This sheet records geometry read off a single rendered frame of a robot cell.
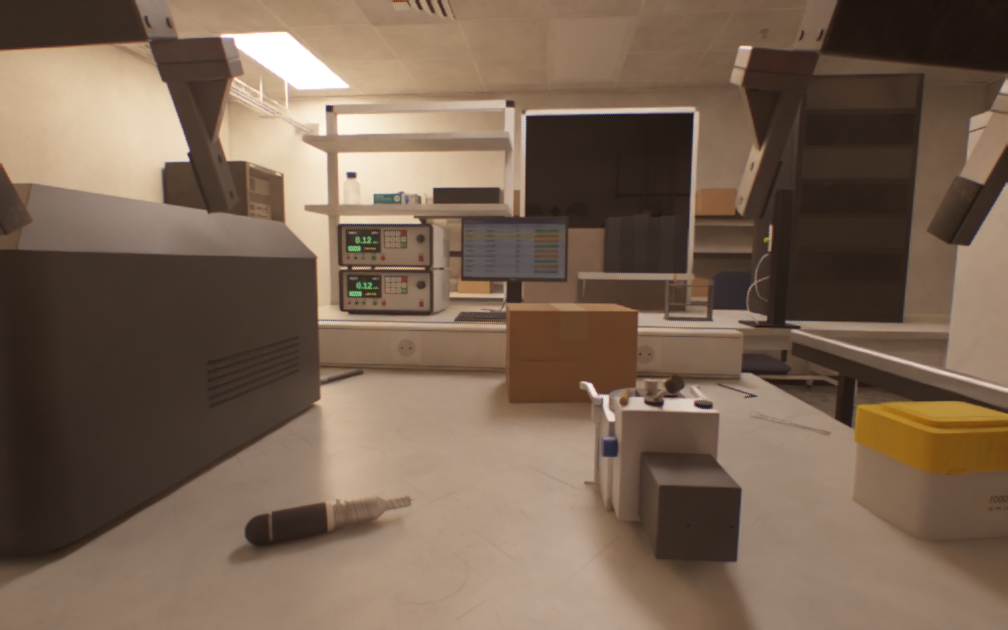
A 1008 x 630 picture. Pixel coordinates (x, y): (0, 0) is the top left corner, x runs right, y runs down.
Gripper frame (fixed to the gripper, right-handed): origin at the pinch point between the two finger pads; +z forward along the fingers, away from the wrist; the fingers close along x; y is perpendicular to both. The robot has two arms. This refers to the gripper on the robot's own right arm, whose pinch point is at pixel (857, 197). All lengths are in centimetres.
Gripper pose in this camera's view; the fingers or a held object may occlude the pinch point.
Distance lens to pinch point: 41.7
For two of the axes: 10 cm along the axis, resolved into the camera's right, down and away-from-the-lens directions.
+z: -0.8, 8.6, 5.0
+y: -1.6, 4.8, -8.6
